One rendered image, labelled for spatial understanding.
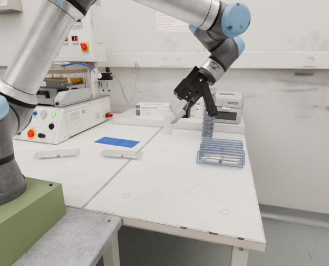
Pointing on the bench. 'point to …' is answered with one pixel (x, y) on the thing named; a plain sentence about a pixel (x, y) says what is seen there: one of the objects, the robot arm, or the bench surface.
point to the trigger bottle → (199, 108)
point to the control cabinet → (85, 46)
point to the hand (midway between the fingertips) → (172, 125)
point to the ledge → (126, 117)
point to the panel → (41, 126)
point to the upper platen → (67, 79)
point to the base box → (81, 118)
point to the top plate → (57, 68)
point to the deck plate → (73, 104)
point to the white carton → (152, 108)
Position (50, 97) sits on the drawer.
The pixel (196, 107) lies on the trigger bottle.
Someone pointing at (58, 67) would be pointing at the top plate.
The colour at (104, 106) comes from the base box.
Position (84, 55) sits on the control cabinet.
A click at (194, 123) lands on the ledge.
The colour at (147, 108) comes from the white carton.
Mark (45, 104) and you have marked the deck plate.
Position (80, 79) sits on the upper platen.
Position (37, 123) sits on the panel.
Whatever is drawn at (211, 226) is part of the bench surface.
